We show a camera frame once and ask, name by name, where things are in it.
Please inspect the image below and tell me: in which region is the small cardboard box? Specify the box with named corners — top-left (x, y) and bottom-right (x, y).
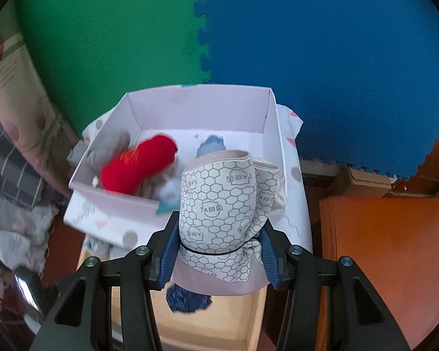
top-left (331, 164), bottom-right (397, 196)

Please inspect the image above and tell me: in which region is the wooden drawer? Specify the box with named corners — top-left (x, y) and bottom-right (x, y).
top-left (77, 241), bottom-right (271, 351)

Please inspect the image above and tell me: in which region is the orange brown wooden furniture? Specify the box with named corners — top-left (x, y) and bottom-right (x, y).
top-left (319, 195), bottom-right (439, 351)

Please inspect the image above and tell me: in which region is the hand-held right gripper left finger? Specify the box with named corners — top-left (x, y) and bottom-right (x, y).
top-left (29, 210), bottom-right (181, 351)

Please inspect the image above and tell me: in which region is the blue foam mat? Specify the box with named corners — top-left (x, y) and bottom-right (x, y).
top-left (188, 0), bottom-right (439, 183)

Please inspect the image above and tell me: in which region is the pink floral blanket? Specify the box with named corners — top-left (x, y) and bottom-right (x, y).
top-left (0, 0), bottom-right (81, 198)

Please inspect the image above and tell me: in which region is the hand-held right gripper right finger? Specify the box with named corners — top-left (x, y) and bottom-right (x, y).
top-left (258, 227), bottom-right (412, 351)

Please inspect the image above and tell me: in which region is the white crumpled cloth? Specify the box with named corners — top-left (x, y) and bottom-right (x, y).
top-left (0, 183), bottom-right (59, 275)

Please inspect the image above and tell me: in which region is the grey plaid cloth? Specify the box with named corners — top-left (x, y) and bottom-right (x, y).
top-left (0, 95), bottom-right (46, 209)

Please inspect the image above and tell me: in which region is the red sock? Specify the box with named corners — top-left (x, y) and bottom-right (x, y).
top-left (100, 135), bottom-right (179, 196)

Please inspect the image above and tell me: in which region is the green foam mat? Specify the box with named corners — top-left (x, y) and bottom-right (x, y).
top-left (13, 0), bottom-right (215, 140)

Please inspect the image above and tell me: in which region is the navy floral underwear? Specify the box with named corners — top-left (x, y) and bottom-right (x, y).
top-left (166, 283), bottom-right (212, 314)

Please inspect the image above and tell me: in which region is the wooden trim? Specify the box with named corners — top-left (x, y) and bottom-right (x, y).
top-left (391, 115), bottom-right (439, 223)

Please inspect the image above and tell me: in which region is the small pale patterned cloth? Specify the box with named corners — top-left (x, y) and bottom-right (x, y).
top-left (157, 175), bottom-right (181, 214)

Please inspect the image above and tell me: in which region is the white cardboard box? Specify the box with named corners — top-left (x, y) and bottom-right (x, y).
top-left (63, 84), bottom-right (288, 249)

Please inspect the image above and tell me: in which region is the grey underwear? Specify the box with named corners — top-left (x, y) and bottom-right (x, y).
top-left (86, 130), bottom-right (130, 169)

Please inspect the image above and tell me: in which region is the hexagon print beige underwear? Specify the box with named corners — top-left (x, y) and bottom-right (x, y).
top-left (170, 149), bottom-right (288, 297)

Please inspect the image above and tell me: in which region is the light blue sock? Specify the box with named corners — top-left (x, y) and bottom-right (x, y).
top-left (196, 135), bottom-right (228, 162)

